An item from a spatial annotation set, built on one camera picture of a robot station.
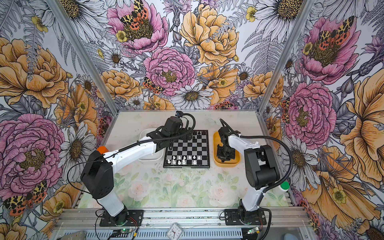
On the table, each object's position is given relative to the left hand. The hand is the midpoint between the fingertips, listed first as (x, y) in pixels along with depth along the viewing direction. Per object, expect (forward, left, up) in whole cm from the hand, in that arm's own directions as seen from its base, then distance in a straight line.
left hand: (184, 132), depth 87 cm
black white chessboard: (-5, -3, -16) cm, 17 cm away
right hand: (-12, -23, -15) cm, 30 cm away
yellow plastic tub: (+6, -22, -18) cm, 28 cm away
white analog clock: (-46, +4, -15) cm, 48 cm away
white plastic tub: (-9, +16, -11) cm, 22 cm away
